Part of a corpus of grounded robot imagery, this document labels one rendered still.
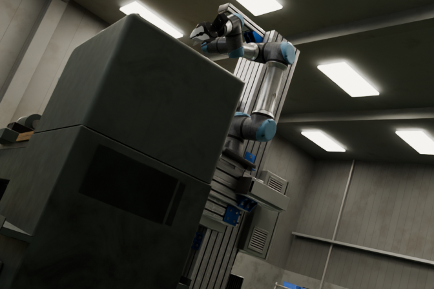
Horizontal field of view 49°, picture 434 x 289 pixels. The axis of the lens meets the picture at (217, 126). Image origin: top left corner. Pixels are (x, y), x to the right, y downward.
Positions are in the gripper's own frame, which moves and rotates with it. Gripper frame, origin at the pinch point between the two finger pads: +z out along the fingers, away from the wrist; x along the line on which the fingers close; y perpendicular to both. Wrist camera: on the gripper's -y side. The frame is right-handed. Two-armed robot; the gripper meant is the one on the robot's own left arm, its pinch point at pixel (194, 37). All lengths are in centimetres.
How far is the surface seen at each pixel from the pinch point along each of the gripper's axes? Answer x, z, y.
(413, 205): -487, -922, 464
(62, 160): -19, 79, -3
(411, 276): -597, -791, 494
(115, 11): 260, -537, 598
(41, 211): -28, 90, 2
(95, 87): -6, 62, -11
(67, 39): 265, -462, 688
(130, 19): 7.2, 44.7, -20.2
